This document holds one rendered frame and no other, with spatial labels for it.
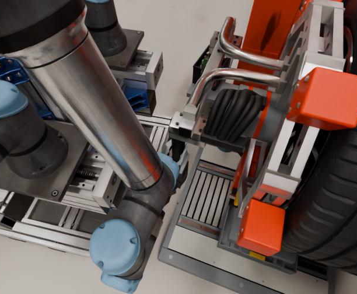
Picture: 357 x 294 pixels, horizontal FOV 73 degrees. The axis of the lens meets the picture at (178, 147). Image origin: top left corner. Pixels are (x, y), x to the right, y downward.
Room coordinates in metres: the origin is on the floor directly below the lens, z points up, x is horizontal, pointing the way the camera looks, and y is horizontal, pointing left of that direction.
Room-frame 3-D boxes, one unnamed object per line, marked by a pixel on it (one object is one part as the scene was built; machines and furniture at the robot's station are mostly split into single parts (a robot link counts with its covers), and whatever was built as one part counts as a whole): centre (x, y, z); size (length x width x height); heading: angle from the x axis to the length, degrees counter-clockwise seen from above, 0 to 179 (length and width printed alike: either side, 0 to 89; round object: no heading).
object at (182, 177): (0.26, 0.00, 0.83); 0.09 x 0.05 x 0.02; 152
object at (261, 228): (0.13, -0.18, 0.85); 0.09 x 0.08 x 0.07; 160
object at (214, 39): (0.66, -0.14, 0.93); 0.09 x 0.05 x 0.05; 70
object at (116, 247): (0.09, 0.09, 0.95); 0.11 x 0.08 x 0.11; 157
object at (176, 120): (0.34, -0.03, 0.93); 0.09 x 0.05 x 0.05; 70
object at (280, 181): (0.43, -0.28, 0.85); 0.54 x 0.07 x 0.54; 160
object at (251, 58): (0.56, -0.20, 1.03); 0.19 x 0.18 x 0.11; 70
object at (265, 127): (0.45, -0.21, 0.85); 0.21 x 0.14 x 0.14; 70
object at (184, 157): (0.31, -0.01, 0.85); 0.09 x 0.03 x 0.06; 152
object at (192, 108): (0.38, -0.13, 1.03); 0.19 x 0.18 x 0.11; 70
